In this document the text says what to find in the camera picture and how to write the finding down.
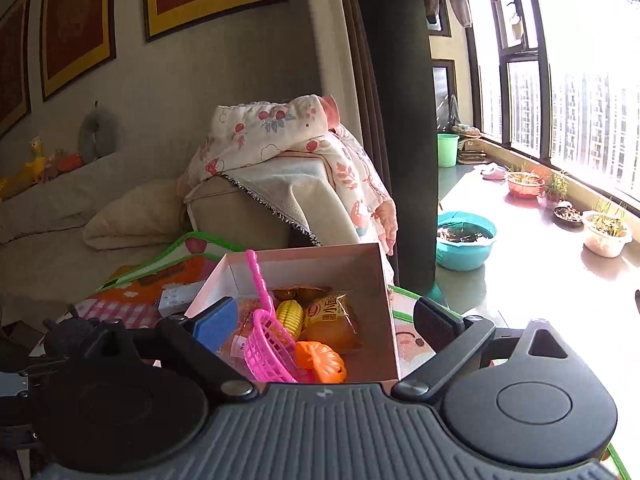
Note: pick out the round bun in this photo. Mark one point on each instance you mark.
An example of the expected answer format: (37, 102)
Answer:
(332, 330)

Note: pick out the grey fringed towel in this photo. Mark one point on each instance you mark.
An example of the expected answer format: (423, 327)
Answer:
(290, 185)

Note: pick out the dark shallow dish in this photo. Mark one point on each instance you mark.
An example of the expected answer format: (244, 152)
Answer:
(569, 215)

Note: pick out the black window frame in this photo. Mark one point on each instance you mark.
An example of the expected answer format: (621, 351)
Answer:
(544, 110)

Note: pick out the beige pillow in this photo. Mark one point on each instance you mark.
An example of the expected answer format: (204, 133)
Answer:
(135, 215)

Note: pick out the sliced bread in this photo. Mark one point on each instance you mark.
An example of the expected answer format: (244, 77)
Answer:
(239, 332)

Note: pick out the yellow plush toy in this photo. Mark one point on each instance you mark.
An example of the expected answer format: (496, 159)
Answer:
(27, 170)

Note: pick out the colourful printed play mat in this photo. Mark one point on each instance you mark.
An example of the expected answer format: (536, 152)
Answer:
(150, 285)

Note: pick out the brown curtain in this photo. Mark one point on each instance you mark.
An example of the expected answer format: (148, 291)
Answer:
(357, 85)

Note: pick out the small green potted plant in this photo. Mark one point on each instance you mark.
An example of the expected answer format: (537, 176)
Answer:
(556, 190)

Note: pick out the orange plush toy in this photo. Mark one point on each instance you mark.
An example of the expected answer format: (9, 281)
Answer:
(70, 162)

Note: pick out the orange toy fruit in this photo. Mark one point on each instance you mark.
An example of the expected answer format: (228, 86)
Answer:
(322, 362)

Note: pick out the brown plush toy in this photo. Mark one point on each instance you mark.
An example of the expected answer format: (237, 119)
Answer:
(51, 167)

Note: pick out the grey neck pillow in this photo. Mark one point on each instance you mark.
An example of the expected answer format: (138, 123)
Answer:
(97, 135)

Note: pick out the white plant pot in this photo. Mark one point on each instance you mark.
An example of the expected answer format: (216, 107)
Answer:
(605, 240)

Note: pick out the yellow toy corn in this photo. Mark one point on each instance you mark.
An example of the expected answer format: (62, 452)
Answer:
(291, 316)

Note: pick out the dark grey plush toy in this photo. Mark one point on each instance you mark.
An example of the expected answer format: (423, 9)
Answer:
(70, 335)

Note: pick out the red plant pot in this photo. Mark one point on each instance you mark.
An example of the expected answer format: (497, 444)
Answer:
(525, 185)

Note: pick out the pink cardboard box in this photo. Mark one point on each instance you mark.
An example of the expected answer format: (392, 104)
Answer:
(370, 280)

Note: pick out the pink plastic scoop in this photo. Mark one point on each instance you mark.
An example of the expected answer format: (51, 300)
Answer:
(270, 345)

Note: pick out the teal plastic basin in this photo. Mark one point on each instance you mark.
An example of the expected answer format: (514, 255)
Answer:
(465, 255)

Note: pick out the green plastic bucket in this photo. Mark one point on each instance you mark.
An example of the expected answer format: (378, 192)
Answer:
(447, 152)

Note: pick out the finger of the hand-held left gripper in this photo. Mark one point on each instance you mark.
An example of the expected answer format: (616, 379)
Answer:
(42, 366)

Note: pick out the red orange snack packet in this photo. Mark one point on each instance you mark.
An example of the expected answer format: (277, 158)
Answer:
(300, 294)

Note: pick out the beige sofa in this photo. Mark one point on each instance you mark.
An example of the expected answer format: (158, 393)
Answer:
(240, 220)

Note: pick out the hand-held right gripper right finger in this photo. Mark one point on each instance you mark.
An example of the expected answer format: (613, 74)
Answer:
(436, 326)

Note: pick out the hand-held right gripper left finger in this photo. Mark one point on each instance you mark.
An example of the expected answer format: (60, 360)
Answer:
(217, 322)

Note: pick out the white floral printed blanket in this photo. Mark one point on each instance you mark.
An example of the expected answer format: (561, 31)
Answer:
(250, 130)

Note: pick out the white plastic block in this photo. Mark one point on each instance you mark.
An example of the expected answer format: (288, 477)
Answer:
(180, 300)

